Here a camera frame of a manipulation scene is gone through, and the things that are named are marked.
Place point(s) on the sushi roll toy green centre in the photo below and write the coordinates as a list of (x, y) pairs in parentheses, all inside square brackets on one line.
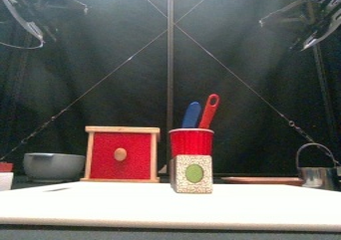
[(181, 181)]

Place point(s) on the grey bowl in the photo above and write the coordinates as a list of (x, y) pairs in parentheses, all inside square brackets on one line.
[(54, 167)]

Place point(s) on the small metal bucket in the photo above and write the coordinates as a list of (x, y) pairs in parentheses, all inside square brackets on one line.
[(318, 179)]

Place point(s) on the red plastic cup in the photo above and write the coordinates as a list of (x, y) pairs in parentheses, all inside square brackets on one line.
[(191, 143)]

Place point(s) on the pink flat tray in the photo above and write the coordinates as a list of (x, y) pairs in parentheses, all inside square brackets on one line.
[(263, 181)]

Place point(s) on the white container red top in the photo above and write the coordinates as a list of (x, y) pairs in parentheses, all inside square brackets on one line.
[(6, 181)]

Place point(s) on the wooden box red front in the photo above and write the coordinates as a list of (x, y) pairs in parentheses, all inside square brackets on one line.
[(116, 171)]

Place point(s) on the grey vertical frame pole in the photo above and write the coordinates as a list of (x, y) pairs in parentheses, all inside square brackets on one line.
[(171, 68)]

